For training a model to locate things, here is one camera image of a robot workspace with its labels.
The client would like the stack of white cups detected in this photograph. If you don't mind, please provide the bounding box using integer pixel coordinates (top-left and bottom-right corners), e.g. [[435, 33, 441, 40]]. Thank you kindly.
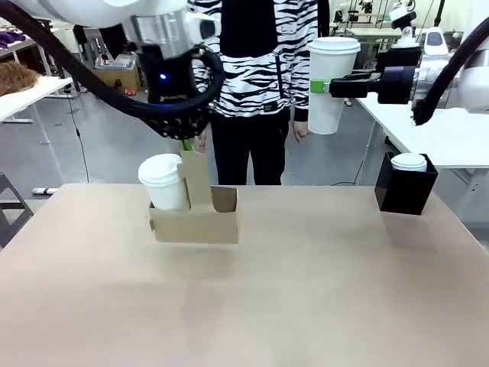
[[390, 152, 428, 174]]

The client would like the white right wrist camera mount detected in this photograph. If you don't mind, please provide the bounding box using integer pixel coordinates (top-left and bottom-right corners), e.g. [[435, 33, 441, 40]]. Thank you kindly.
[[388, 2, 421, 49]]

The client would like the thin black floor cable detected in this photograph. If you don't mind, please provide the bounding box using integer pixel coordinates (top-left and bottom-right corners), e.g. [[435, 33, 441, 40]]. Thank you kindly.
[[70, 108, 92, 184]]

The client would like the brown cardboard cup carrier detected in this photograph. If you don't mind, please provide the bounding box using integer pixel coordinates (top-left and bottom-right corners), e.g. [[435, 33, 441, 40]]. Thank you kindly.
[[146, 149, 240, 246]]

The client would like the purple cloth pile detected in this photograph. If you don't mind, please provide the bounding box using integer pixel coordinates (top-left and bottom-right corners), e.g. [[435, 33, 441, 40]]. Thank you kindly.
[[0, 31, 27, 50]]

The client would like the grey plastic tray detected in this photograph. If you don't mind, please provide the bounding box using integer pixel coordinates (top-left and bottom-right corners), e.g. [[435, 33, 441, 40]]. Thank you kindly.
[[94, 54, 138, 70]]

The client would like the brown furry wig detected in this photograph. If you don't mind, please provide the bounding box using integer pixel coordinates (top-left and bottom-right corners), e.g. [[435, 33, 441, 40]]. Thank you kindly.
[[0, 60, 40, 97]]

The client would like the person's left forearm zebra sleeve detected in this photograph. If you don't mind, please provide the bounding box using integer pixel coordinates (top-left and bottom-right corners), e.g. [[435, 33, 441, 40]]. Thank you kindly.
[[291, 49, 313, 124]]

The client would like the person's left hand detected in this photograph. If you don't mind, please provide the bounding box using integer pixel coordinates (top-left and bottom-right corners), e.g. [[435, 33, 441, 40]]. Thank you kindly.
[[291, 119, 310, 144]]

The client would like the black stand pole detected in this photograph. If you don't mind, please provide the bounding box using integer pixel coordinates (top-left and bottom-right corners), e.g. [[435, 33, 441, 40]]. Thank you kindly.
[[430, 0, 447, 31]]

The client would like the person's right hand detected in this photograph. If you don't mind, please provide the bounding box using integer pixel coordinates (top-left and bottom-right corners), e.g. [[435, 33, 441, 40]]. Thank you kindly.
[[192, 128, 209, 154]]

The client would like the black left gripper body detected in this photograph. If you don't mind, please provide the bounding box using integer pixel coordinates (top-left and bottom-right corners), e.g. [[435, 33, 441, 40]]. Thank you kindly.
[[141, 44, 204, 116]]

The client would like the white side table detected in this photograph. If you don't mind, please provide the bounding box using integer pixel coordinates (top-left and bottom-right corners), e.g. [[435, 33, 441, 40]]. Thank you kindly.
[[0, 76, 74, 125]]

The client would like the white lidded paper cup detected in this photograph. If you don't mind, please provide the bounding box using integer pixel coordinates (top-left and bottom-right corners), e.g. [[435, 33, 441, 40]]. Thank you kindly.
[[306, 36, 362, 136], [137, 153, 191, 213]]

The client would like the person in zebra hoodie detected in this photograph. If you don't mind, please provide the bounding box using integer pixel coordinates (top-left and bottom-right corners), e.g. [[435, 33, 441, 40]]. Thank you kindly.
[[186, 0, 332, 187]]

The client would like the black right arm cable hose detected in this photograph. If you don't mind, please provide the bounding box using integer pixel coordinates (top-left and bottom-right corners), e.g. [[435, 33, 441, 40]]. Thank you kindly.
[[410, 17, 489, 128]]

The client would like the black open box holder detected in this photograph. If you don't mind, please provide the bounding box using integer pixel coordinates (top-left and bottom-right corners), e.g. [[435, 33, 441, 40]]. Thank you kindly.
[[374, 151, 439, 216]]

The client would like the brown cardboard box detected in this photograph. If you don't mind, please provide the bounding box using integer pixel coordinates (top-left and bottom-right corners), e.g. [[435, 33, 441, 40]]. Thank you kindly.
[[92, 65, 143, 94]]

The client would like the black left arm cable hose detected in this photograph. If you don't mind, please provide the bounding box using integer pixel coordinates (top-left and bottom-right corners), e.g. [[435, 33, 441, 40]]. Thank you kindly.
[[0, 0, 225, 120]]

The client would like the black folding frame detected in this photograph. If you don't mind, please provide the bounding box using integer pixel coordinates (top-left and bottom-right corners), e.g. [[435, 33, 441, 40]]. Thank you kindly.
[[0, 171, 36, 250]]

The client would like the white background table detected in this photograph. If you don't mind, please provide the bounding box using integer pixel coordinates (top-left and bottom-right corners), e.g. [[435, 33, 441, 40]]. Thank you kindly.
[[351, 25, 403, 70]]

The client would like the black hanging cloth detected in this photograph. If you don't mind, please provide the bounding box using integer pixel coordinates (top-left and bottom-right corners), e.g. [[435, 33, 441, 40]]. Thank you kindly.
[[73, 23, 129, 63]]

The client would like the large white table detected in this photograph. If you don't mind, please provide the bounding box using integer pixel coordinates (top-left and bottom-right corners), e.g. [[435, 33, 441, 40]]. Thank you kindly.
[[354, 95, 489, 170]]

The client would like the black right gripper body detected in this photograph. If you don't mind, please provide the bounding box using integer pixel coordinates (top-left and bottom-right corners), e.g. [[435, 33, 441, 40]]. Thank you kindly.
[[368, 65, 418, 106]]

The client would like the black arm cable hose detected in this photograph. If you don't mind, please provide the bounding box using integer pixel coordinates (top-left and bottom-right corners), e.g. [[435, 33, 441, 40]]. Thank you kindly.
[[0, 0, 225, 120], [410, 17, 489, 128]]

